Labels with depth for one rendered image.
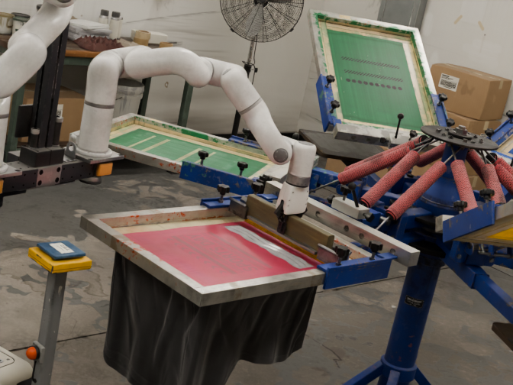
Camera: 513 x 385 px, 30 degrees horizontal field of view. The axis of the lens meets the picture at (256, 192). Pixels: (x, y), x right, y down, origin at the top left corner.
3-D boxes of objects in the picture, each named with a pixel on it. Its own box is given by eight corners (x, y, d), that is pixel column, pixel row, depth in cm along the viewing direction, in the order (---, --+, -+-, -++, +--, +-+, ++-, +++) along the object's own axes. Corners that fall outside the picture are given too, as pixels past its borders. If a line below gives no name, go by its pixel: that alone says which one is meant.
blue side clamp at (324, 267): (324, 289, 285) (329, 268, 283) (312, 283, 289) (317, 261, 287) (387, 278, 306) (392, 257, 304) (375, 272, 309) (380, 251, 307)
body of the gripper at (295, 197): (300, 175, 313) (293, 207, 316) (279, 176, 306) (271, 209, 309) (317, 182, 308) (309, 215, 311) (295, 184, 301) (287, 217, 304)
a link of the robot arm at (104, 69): (80, 105, 295) (88, 53, 290) (88, 96, 307) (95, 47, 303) (111, 111, 295) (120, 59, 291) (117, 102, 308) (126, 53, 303)
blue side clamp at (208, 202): (206, 222, 322) (210, 203, 320) (197, 217, 326) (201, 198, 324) (269, 216, 343) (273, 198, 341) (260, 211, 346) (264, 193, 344)
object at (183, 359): (180, 429, 275) (208, 292, 263) (93, 358, 305) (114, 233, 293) (188, 427, 277) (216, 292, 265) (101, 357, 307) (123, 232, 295)
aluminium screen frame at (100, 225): (199, 307, 252) (202, 293, 251) (79, 226, 291) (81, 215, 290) (386, 273, 307) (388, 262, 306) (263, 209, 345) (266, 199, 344)
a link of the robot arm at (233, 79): (177, 72, 293) (182, 64, 307) (217, 128, 298) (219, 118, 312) (221, 42, 290) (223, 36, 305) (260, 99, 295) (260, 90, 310)
